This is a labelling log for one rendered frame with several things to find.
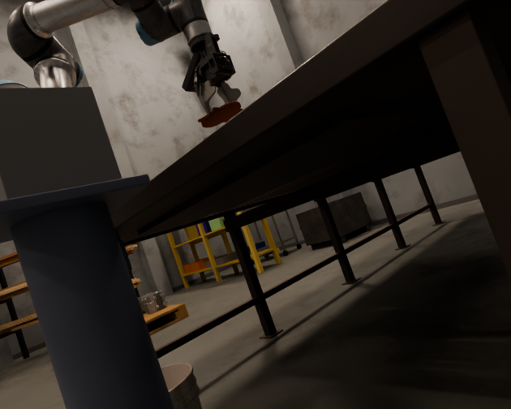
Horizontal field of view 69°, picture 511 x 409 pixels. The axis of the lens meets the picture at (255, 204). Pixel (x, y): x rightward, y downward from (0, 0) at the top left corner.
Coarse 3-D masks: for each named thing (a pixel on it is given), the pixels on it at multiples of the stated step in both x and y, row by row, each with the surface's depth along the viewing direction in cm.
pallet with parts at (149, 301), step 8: (144, 296) 463; (152, 296) 442; (160, 296) 445; (144, 304) 444; (152, 304) 441; (160, 304) 443; (176, 304) 440; (184, 304) 427; (144, 312) 461; (152, 312) 439; (160, 312) 420; (168, 312) 413; (176, 312) 418; (184, 312) 424; (152, 320) 400; (168, 320) 448; (176, 320) 416; (160, 328) 403
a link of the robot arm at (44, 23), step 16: (48, 0) 99; (64, 0) 97; (80, 0) 95; (96, 0) 95; (112, 0) 95; (128, 0) 95; (144, 0) 95; (16, 16) 101; (32, 16) 100; (48, 16) 99; (64, 16) 99; (80, 16) 99; (16, 32) 103; (32, 32) 102; (48, 32) 105; (16, 48) 106; (32, 48) 107
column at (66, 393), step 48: (48, 192) 59; (96, 192) 63; (0, 240) 73; (48, 240) 63; (96, 240) 66; (48, 288) 62; (96, 288) 64; (48, 336) 63; (96, 336) 62; (144, 336) 69; (96, 384) 61; (144, 384) 65
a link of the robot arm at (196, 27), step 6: (192, 24) 99; (198, 24) 98; (204, 24) 99; (186, 30) 100; (192, 30) 99; (198, 30) 98; (204, 30) 99; (210, 30) 101; (186, 36) 100; (192, 36) 99; (198, 36) 99
